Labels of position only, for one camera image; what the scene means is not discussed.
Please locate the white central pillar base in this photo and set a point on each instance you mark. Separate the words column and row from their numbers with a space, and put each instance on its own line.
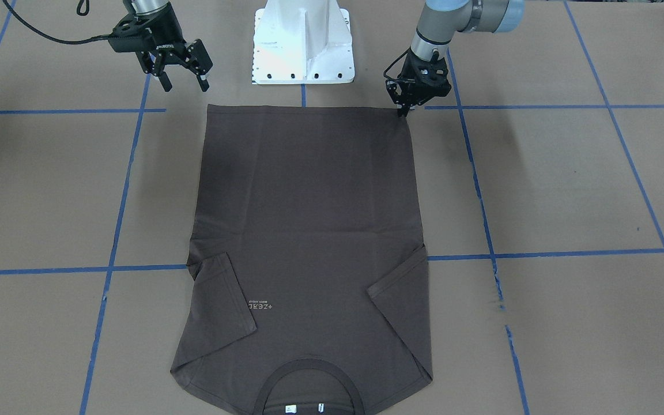
column 302, row 42

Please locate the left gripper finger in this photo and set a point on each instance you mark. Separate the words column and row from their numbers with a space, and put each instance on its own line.
column 403, row 110

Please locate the dark brown t-shirt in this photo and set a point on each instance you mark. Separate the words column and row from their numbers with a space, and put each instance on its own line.
column 310, row 273

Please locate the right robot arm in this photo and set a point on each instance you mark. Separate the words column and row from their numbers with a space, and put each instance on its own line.
column 152, row 32

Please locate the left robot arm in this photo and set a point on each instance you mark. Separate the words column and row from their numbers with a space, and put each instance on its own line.
column 441, row 20

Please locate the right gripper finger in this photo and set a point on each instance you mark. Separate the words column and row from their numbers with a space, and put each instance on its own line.
column 158, row 72
column 200, row 65

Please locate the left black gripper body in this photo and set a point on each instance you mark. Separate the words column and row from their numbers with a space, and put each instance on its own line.
column 406, row 95

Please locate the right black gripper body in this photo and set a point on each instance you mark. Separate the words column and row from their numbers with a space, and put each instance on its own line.
column 163, row 36

